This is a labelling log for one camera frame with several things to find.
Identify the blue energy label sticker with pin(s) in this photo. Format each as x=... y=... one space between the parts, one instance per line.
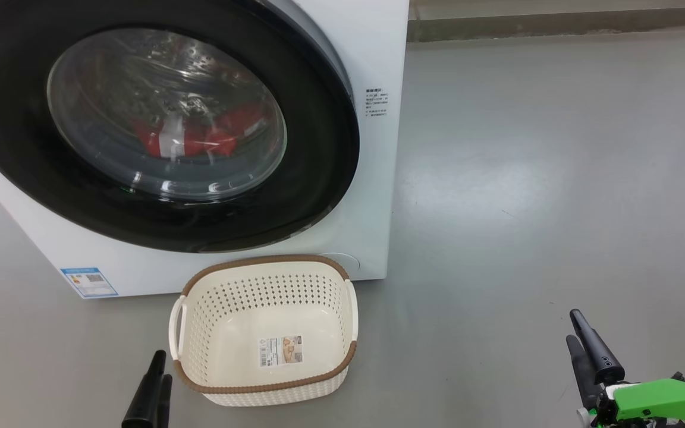
x=90 y=282

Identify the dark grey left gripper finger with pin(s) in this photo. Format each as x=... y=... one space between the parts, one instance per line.
x=165 y=404
x=146 y=392

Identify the white product label with barcode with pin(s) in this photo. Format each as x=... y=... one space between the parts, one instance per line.
x=280 y=351

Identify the round white filter cover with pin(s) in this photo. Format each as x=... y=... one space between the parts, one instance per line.
x=345 y=261

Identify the white front-load washing machine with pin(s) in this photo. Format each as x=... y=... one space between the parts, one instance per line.
x=378 y=53

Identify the black round glass washer door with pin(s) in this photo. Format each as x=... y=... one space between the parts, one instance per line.
x=313 y=148

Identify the cream basket with brown rim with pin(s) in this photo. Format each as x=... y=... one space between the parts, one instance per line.
x=229 y=321

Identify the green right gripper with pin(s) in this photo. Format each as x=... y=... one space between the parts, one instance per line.
x=663 y=401

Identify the red and white garment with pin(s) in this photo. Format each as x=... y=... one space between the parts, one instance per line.
x=223 y=134

